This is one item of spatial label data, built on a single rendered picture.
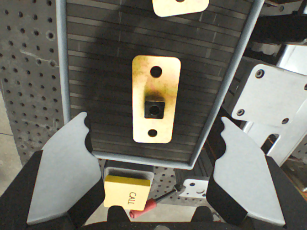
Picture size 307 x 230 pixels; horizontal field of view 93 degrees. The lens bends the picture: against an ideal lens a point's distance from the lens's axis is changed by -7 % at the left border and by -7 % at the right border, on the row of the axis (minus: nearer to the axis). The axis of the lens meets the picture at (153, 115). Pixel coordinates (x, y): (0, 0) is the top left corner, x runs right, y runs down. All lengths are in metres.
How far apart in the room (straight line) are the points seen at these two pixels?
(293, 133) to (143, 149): 0.41
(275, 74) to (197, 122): 0.12
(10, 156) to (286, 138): 2.46
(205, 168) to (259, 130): 0.16
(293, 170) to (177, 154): 0.49
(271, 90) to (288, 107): 0.04
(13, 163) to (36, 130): 1.65
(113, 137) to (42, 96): 0.64
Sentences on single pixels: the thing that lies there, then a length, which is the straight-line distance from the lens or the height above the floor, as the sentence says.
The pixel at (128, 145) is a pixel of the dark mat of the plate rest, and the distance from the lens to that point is 0.17.
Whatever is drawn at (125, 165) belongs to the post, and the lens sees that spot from 0.23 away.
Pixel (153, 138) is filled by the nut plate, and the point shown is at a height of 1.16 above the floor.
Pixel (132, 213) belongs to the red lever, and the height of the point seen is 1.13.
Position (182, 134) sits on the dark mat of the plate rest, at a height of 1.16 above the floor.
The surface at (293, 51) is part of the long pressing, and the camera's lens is 0.39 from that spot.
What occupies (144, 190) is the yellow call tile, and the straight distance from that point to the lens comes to 0.23.
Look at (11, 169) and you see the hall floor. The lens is 2.65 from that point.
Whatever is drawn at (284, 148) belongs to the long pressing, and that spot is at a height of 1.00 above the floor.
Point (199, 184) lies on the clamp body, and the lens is 0.40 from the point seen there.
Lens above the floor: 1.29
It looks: 61 degrees down
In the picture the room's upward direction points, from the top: 178 degrees clockwise
